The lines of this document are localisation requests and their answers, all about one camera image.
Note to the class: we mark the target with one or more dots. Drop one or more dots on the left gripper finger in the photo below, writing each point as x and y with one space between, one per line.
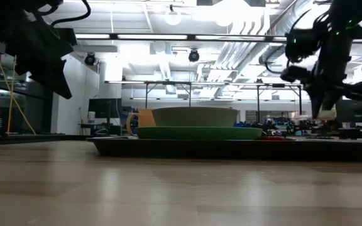
55 81

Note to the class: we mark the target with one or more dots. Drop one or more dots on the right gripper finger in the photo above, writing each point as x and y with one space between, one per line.
331 101
315 103

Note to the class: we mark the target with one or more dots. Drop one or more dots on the red cloth napkin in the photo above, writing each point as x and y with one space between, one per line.
272 138

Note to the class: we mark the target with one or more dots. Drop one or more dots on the green plate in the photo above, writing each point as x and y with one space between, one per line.
200 133

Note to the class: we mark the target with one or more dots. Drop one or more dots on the grey bowl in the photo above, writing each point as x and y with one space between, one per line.
196 116

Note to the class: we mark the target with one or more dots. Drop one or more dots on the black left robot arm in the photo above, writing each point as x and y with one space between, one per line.
11 12

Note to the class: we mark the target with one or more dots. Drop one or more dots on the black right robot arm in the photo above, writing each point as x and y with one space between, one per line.
341 19

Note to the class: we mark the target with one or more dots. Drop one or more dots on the brown plastic tray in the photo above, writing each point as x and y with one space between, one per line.
231 150

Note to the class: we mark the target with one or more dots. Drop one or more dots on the wide dark monitor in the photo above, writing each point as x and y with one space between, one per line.
355 110

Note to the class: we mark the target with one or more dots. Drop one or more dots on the black table clamp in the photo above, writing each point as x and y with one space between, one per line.
194 56
90 59

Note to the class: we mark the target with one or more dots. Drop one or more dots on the white bucket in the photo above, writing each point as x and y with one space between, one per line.
91 117

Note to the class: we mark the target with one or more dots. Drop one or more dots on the dark computer monitor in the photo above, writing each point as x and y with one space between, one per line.
104 108

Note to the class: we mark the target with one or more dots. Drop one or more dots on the silver ceiling ducts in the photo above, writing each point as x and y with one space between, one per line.
247 47

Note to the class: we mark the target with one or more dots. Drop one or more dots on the black framed workbench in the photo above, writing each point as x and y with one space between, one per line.
190 94

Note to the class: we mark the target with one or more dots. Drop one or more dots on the round ceiling lamp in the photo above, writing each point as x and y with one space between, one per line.
173 17

